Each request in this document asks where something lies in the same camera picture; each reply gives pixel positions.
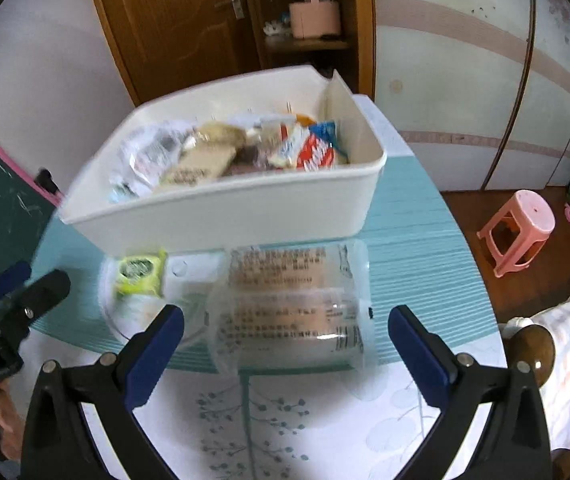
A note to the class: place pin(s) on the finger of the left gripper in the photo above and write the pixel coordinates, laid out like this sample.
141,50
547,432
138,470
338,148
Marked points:
15,275
38,298

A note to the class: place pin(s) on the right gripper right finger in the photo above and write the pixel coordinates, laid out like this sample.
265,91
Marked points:
514,443

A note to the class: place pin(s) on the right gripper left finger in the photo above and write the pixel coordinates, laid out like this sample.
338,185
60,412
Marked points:
57,441

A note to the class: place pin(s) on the clear bag puffed snacks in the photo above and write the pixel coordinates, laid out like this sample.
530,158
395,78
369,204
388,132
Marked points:
221,133

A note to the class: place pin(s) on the clear cake pack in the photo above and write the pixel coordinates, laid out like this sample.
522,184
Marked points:
298,309

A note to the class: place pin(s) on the white pastry pack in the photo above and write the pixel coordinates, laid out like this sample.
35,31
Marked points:
308,148

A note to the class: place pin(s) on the person's left hand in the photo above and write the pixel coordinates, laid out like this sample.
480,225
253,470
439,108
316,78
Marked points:
11,425

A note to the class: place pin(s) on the wooden chair knob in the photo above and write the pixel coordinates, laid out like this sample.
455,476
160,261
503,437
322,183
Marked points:
534,345

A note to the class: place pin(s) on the green snack packet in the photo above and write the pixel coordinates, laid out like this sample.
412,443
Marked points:
140,274

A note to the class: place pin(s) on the floral tablecloth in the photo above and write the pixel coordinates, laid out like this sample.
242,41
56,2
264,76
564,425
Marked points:
355,424

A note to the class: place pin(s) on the pink plastic stool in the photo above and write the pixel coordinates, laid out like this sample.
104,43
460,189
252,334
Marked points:
515,234

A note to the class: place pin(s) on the beige biscuit pack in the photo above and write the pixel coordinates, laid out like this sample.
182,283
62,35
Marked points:
203,163

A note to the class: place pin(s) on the white plastic storage bin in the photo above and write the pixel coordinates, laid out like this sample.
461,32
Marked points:
255,209

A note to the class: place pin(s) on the brown wooden door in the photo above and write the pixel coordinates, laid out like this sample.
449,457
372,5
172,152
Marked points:
162,46

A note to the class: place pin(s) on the sliding wardrobe door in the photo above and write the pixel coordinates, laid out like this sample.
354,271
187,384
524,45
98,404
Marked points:
480,89

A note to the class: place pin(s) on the pink storage basket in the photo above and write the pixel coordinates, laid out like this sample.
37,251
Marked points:
313,19

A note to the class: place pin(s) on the wooden shelf unit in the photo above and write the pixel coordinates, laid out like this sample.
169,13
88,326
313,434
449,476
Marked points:
334,36

